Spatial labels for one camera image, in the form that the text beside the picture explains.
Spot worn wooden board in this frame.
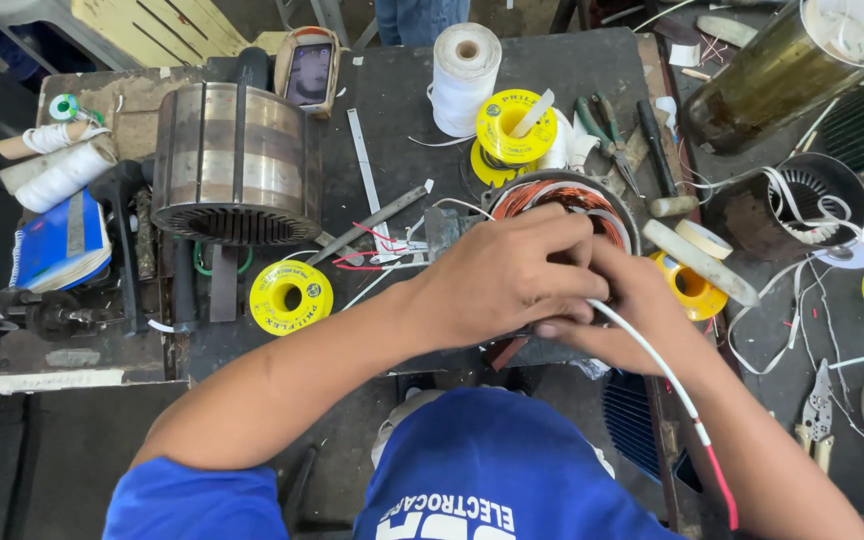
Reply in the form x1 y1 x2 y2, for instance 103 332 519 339
0 66 195 396

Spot wire stripper pliers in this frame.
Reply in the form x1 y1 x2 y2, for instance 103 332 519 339
792 358 837 476

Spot person's right hand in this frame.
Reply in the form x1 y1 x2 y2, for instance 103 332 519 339
533 236 705 378

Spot yellow plastic chair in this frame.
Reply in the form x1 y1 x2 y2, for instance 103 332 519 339
71 0 291 71

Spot motor stator with copper winding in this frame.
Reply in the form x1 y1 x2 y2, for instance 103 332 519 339
480 170 643 363

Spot blue fan grille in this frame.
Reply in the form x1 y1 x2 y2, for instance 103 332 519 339
600 369 663 483

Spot large amber cylinder housing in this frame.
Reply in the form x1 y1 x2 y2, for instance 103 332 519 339
681 0 864 157

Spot yellow wire spool with stick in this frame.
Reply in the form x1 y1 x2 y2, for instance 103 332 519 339
470 88 559 189

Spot green handled pliers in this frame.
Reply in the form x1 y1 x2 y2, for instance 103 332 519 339
573 91 644 198

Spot large steel stator core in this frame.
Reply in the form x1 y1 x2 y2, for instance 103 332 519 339
150 81 323 247

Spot smartphone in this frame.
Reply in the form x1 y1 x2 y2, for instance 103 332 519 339
285 42 334 108

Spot cream oval wooden piece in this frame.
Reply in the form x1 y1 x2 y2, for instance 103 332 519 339
696 15 760 49

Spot red wire offcuts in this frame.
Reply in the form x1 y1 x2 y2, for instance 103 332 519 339
330 221 412 272

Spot white tape strip tangle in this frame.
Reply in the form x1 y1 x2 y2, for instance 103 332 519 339
726 166 864 377

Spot white sleeved wire red end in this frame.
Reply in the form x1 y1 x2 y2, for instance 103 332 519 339
585 298 741 532

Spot blue notebook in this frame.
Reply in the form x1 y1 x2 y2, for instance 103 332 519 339
9 187 114 294

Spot masking tape roll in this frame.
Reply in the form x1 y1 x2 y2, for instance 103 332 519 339
675 219 734 261

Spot black handled hammer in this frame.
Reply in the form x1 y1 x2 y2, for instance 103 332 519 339
635 99 702 219

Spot cardboard tube with white twine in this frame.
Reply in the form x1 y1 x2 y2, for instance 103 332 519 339
0 120 113 162

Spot green wire loop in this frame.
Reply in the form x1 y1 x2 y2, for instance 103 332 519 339
192 240 255 278

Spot person's left hand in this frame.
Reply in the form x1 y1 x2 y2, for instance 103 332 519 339
400 202 613 355

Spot black hand winding machine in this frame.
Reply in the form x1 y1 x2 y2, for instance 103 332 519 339
0 159 150 344

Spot black fan motor housing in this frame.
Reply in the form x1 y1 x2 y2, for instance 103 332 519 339
765 152 864 253

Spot person's blue shirt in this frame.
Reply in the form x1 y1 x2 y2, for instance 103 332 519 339
102 386 690 540

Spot grey plastic chair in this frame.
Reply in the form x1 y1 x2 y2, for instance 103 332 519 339
0 0 142 73

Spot white insulation paper roll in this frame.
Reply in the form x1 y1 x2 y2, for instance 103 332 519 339
536 108 600 174

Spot small green solder spool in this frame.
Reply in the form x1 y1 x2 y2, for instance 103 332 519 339
48 93 104 128

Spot flat dark metal bar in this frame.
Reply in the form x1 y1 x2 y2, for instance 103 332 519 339
208 243 240 324

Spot grey metal chisel bar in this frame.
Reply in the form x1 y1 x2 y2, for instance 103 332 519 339
304 185 432 268

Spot cream wooden wedge stick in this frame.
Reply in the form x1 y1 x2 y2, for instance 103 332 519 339
641 219 762 309

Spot white twine cone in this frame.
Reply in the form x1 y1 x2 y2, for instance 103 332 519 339
0 141 119 215

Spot orange yellow empty spool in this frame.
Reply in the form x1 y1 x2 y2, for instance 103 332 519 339
648 251 730 323

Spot cardboard phone holder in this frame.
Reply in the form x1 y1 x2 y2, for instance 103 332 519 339
273 26 342 120

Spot thin metal strip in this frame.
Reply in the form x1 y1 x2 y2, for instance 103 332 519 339
345 108 386 235

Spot large white twine spool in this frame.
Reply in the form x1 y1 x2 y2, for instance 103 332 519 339
429 22 504 139

